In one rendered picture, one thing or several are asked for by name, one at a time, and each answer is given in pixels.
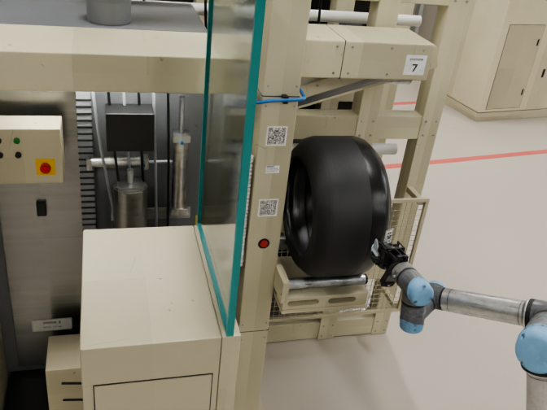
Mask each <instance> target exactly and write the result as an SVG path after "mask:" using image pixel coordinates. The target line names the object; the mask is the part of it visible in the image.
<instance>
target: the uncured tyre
mask: <svg viewBox="0 0 547 410"><path fill-rule="evenodd" d="M391 219H392V199H391V191H390V185H389V180H388V177H387V171H386V168H385V166H384V164H383V161H382V159H381V158H380V156H379V154H378V153H377V151H376V150H375V149H374V148H373V147H372V146H371V145H370V144H369V143H368V142H367V141H366V140H365V139H363V138H360V137H355V136H312V137H307V138H304V139H303V140H302V141H301V142H300V143H299V144H298V145H297V146H296V147H295V148H294V149H293V150H292V151H291V162H290V167H289V174H288V180H287V192H286V198H285V205H284V211H283V226H284V232H285V236H286V240H287V246H288V249H289V252H290V254H291V258H292V259H293V261H294V262H295V264H296V265H297V266H298V267H299V268H300V269H302V270H303V271H304V272H305V273H306V274H308V275H309V276H313V277H338V276H351V275H359V274H361V273H365V272H367V271H369V270H370V269H371V268H372V267H373V266H374V262H373V261H372V260H371V247H372V245H373V244H374V241H375V239H378V243H379V242H381V243H382V242H383V241H384V238H385V233H386V231H387V230H389V229H390V227H391Z"/></svg>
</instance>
